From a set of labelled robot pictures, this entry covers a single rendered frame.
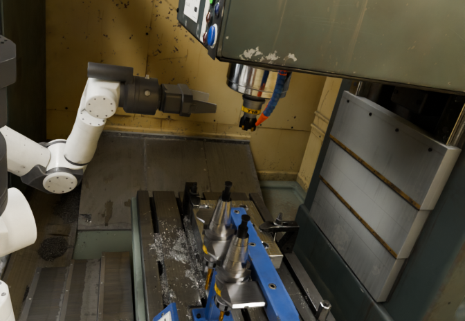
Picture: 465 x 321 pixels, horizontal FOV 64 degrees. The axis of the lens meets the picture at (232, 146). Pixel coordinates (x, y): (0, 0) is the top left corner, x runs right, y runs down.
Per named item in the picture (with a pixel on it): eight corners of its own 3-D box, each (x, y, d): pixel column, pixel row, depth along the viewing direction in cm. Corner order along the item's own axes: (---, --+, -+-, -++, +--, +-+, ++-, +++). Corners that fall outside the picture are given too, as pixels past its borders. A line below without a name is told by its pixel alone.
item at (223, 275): (249, 290, 64) (252, 279, 63) (214, 287, 63) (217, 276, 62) (245, 265, 69) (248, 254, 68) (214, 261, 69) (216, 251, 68)
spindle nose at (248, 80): (291, 104, 88) (304, 54, 84) (225, 93, 86) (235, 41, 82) (280, 87, 103) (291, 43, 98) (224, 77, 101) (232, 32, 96)
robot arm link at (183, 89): (195, 87, 84) (141, 81, 80) (189, 126, 87) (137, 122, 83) (187, 73, 94) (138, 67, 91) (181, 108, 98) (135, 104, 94)
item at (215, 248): (210, 262, 67) (210, 259, 67) (203, 243, 72) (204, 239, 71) (245, 260, 69) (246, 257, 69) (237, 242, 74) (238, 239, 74)
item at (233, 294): (225, 311, 58) (225, 307, 57) (216, 286, 62) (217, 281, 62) (266, 307, 60) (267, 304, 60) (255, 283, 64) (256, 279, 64)
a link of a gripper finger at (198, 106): (214, 114, 90) (189, 111, 88) (216, 102, 89) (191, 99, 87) (216, 116, 89) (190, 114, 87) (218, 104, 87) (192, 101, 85)
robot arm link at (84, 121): (120, 93, 82) (102, 135, 89) (121, 71, 88) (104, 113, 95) (90, 83, 79) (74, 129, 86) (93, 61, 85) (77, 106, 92)
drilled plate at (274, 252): (204, 272, 102) (207, 258, 100) (187, 212, 127) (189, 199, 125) (279, 268, 110) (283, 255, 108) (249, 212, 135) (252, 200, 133)
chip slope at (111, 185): (72, 259, 141) (74, 201, 130) (86, 173, 198) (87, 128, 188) (283, 252, 169) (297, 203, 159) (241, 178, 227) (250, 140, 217)
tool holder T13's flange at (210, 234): (234, 246, 74) (237, 236, 73) (205, 247, 72) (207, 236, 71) (227, 227, 79) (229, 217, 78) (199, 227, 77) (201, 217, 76)
